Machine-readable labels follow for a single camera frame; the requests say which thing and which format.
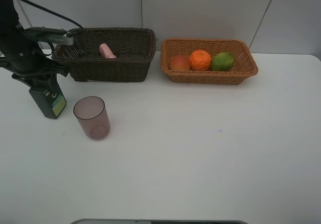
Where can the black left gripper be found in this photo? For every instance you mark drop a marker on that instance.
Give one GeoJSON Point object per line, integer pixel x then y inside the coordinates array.
{"type": "Point", "coordinates": [24, 58]}

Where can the dark green pump bottle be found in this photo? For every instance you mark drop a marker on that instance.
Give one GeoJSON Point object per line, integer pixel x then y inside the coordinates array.
{"type": "Point", "coordinates": [50, 103]}

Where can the pink lotion bottle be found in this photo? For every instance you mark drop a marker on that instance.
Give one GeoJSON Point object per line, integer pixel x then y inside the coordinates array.
{"type": "Point", "coordinates": [106, 52]}

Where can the round bread bun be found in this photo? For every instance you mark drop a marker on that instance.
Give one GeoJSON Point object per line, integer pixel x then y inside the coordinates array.
{"type": "Point", "coordinates": [180, 63]}

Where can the orange mandarin fruit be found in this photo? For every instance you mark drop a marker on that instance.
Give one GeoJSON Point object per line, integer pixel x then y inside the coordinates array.
{"type": "Point", "coordinates": [200, 60]}

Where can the green lime fruit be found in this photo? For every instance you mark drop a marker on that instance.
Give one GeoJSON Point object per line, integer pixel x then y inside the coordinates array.
{"type": "Point", "coordinates": [222, 61]}

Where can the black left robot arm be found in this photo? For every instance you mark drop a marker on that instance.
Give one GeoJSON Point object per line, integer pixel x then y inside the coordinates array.
{"type": "Point", "coordinates": [10, 21]}

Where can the translucent pink plastic cup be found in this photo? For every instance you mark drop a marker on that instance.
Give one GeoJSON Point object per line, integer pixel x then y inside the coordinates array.
{"type": "Point", "coordinates": [92, 116]}

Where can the dark brown wicker basket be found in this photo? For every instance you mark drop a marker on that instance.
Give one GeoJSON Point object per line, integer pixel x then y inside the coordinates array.
{"type": "Point", "coordinates": [133, 47]}

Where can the light brown wicker basket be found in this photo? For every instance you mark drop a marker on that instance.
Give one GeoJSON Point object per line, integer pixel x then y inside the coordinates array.
{"type": "Point", "coordinates": [243, 67]}

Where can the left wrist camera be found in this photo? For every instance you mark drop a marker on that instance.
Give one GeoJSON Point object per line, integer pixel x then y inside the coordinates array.
{"type": "Point", "coordinates": [54, 36]}

